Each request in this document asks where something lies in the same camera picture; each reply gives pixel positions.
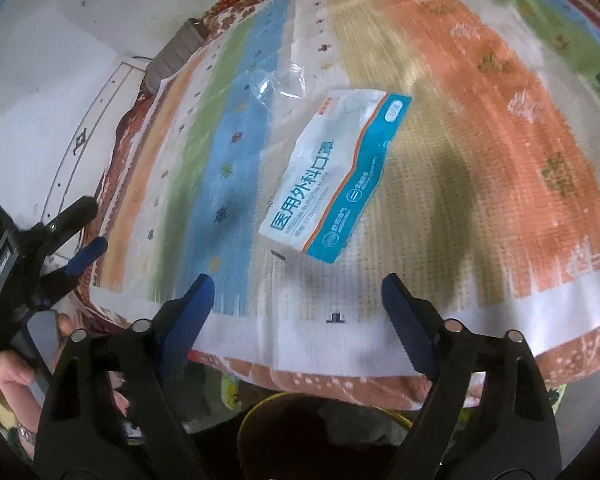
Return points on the clear plastic bag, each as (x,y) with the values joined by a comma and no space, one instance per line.
(267,87)

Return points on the grey cushion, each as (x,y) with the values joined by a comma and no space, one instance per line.
(175,52)

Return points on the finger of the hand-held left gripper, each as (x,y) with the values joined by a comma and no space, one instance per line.
(75,212)
(87,255)

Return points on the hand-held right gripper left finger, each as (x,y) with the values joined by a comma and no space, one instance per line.
(195,320)

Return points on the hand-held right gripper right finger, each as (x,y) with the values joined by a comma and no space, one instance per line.
(405,320)

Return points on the yellow-rimmed trash bin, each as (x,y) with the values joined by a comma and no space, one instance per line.
(320,440)

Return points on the blue and white mask package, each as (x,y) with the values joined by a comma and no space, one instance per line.
(330,175)

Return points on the colourful striped mat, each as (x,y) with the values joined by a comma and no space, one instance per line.
(480,110)

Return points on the striped colourful tablecloth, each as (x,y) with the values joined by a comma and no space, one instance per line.
(330,390)

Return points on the person's left forearm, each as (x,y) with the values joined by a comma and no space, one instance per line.
(22,452)

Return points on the person's left hand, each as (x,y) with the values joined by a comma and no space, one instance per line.
(12,370)

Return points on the white panelled door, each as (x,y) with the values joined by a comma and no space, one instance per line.
(45,160)

